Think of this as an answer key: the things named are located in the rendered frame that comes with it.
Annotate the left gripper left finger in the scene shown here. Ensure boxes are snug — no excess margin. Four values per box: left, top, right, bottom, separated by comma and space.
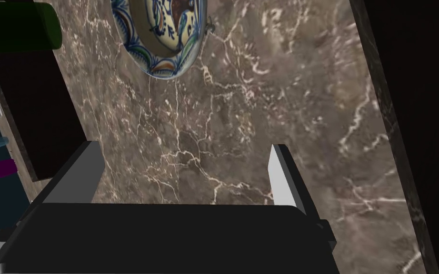
32, 140, 106, 205

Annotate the blue patterned ceramic bowl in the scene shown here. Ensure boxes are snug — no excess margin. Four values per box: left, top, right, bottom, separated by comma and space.
110, 0, 209, 80

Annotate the dark green cylinder bottle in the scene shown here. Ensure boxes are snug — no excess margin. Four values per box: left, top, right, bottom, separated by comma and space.
0, 1, 63, 55

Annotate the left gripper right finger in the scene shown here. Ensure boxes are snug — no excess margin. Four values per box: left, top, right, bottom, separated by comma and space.
267, 143, 320, 221

